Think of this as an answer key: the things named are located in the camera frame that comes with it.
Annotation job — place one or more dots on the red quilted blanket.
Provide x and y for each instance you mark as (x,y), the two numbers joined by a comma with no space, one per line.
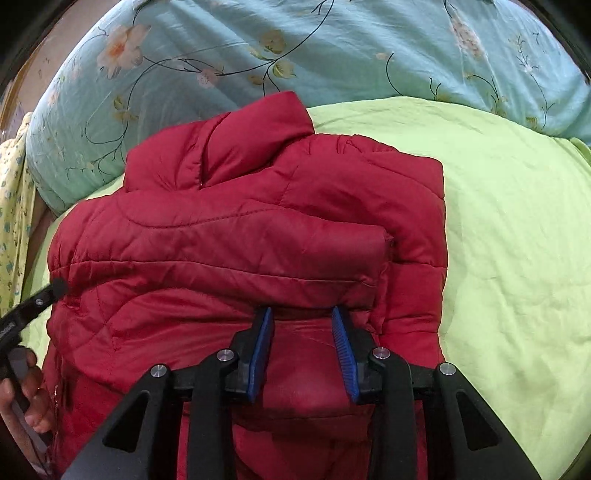
(240,221)

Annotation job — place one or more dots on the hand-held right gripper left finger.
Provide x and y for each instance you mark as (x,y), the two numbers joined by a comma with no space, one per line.
(261,350)

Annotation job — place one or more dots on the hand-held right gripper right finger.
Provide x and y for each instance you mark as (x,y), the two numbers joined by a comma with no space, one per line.
(344,350)

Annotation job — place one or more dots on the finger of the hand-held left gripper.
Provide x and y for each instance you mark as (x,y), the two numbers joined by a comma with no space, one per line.
(44,297)

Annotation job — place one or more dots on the yellow printed quilt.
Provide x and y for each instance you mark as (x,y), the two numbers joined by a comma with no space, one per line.
(14,207)

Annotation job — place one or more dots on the light green blanket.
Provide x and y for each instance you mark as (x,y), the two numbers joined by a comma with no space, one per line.
(503,277)

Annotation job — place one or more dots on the teal floral pillow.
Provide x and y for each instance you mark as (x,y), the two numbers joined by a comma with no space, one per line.
(286,46)

